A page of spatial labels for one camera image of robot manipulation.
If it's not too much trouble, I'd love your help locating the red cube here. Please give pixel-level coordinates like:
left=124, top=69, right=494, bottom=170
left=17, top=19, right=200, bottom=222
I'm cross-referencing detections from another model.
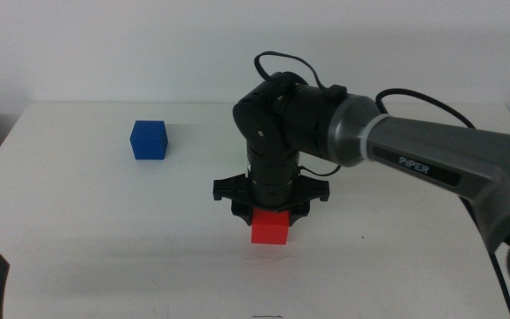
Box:
left=251, top=208, right=291, bottom=245

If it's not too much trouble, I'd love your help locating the thin black cable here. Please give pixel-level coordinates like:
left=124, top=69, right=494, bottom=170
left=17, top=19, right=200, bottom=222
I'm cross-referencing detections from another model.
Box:
left=253, top=51, right=328, bottom=92

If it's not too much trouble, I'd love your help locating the blue cube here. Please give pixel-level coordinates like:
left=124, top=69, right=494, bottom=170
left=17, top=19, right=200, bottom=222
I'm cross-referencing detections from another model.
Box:
left=129, top=120, right=169, bottom=161

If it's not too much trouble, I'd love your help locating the thick black cable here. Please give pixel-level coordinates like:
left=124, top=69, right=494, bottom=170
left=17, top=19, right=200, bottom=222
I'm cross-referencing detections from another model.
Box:
left=375, top=88, right=510, bottom=319

